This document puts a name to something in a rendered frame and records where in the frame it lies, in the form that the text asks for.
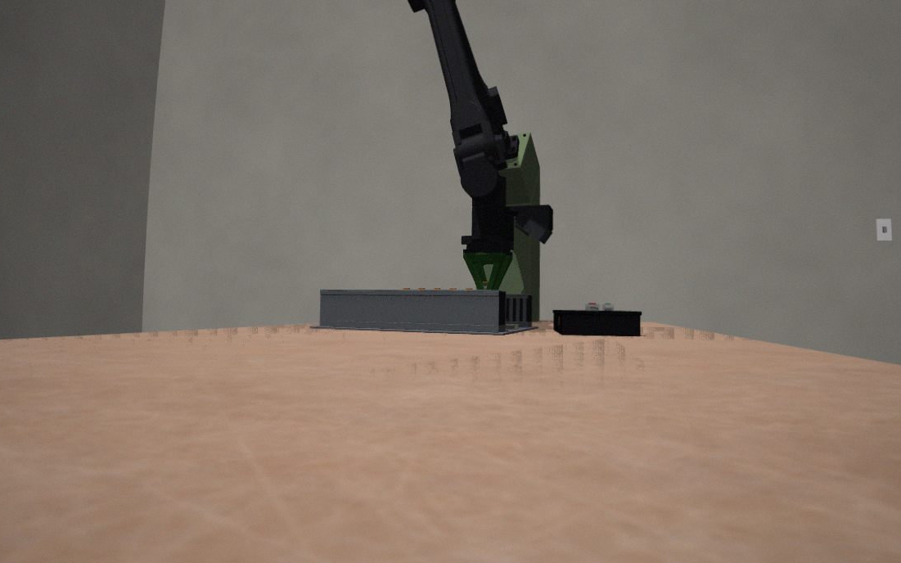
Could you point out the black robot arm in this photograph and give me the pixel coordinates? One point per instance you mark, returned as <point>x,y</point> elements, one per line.
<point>477,129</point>

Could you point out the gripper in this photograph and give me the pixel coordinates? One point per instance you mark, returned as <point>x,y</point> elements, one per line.
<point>486,249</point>

